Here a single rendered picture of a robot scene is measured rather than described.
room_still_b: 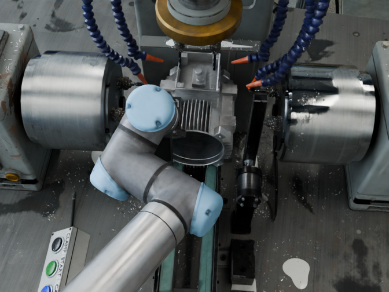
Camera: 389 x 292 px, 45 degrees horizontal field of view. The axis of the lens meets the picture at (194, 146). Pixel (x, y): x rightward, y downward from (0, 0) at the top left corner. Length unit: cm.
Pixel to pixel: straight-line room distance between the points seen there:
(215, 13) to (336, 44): 86
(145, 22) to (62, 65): 27
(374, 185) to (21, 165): 91
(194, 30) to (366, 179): 59
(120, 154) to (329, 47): 112
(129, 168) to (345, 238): 75
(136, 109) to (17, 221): 72
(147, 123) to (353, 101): 54
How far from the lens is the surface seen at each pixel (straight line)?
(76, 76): 113
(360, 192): 131
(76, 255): 100
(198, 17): 95
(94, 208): 134
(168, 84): 120
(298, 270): 127
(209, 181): 122
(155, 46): 119
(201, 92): 110
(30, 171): 133
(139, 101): 74
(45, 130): 116
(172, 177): 73
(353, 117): 111
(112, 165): 76
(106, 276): 63
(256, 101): 95
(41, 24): 184
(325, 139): 111
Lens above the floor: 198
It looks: 57 degrees down
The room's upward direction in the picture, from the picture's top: straight up
